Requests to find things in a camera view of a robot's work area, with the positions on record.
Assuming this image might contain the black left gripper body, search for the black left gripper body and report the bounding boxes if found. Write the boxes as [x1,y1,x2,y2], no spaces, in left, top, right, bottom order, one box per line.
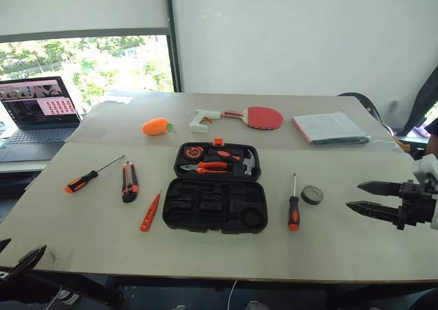
[0,265,27,292]

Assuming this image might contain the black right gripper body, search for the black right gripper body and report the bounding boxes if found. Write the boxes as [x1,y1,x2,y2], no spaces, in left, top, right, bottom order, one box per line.
[393,179,438,231]

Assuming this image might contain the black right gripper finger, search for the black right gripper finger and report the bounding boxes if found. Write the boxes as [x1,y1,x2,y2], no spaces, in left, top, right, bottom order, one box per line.
[346,200,402,222]
[357,181,402,196]

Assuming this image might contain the phillips screwdriver orange black handle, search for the phillips screwdriver orange black handle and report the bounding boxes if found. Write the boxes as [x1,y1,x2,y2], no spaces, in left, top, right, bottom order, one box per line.
[287,172,300,232]

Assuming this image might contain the slotted screwdriver orange black handle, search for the slotted screwdriver orange black handle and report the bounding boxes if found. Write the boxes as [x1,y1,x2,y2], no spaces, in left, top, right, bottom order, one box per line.
[65,155,125,194]

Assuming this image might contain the orange black utility knife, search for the orange black utility knife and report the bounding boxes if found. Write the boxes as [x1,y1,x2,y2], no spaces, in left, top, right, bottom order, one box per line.
[121,160,140,203]

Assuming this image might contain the orange voltage tester pen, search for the orange voltage tester pen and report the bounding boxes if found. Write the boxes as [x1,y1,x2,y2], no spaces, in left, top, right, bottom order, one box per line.
[139,190,162,233]

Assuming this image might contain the black tool case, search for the black tool case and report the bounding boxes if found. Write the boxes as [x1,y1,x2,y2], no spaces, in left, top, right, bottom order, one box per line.
[162,138,269,235]

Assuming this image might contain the black white sneaker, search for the black white sneaker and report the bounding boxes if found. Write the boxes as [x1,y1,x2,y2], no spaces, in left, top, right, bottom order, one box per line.
[55,287,80,305]

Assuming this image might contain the booklet in clear sleeve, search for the booklet in clear sleeve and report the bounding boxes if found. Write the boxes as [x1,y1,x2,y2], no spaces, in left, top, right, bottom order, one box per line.
[292,112,372,146]

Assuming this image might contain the black office chair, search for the black office chair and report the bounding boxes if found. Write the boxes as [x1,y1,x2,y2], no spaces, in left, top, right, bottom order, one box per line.
[337,92,381,123]

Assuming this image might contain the dark grey laptop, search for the dark grey laptop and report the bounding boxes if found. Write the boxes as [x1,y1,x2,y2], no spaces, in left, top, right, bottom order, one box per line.
[0,76,82,163]

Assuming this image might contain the steel claw hammer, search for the steel claw hammer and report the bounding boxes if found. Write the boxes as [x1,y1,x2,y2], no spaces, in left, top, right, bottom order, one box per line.
[235,148,259,178]

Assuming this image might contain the red table tennis paddle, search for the red table tennis paddle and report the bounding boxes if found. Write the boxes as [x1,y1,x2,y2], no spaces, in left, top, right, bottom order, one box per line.
[223,106,285,131]

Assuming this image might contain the orange toy fruit green leaf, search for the orange toy fruit green leaf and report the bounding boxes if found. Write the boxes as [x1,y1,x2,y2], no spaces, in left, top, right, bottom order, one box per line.
[142,118,176,137]

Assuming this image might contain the orange black tape measure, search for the orange black tape measure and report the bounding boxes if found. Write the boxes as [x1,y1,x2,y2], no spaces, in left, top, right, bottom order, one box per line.
[181,144,205,160]

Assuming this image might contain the white glue gun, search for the white glue gun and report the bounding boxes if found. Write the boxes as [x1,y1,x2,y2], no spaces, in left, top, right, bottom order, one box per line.
[187,109,225,134]

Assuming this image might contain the white roller blind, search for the white roller blind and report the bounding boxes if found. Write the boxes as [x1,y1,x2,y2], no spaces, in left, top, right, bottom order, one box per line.
[0,0,171,37]

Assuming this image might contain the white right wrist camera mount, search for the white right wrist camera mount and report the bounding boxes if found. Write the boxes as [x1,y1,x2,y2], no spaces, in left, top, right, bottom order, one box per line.
[411,153,438,188]

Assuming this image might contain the short orange black driver handle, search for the short orange black driver handle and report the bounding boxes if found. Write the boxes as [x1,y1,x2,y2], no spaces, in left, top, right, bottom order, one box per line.
[207,148,241,163]

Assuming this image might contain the white hanging cable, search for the white hanging cable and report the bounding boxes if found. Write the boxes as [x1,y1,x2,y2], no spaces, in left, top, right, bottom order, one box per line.
[228,278,240,310]

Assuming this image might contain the orange handled pliers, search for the orange handled pliers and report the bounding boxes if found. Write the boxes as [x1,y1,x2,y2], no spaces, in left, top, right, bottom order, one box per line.
[180,161,229,175]

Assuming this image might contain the dark window frame post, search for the dark window frame post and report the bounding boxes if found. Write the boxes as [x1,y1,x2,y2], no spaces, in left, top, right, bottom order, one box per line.
[163,0,183,93]

